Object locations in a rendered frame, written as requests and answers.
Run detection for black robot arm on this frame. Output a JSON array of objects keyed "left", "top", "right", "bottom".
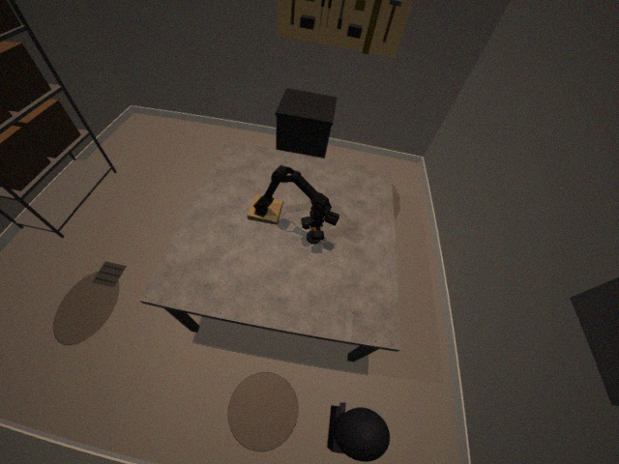
[{"left": 253, "top": 166, "right": 339, "bottom": 229}]

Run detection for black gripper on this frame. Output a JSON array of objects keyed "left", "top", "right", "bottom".
[{"left": 309, "top": 210, "right": 324, "bottom": 240}]

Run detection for black round pedestal with silver shaft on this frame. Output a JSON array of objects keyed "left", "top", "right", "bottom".
[{"left": 307, "top": 231, "right": 320, "bottom": 244}]

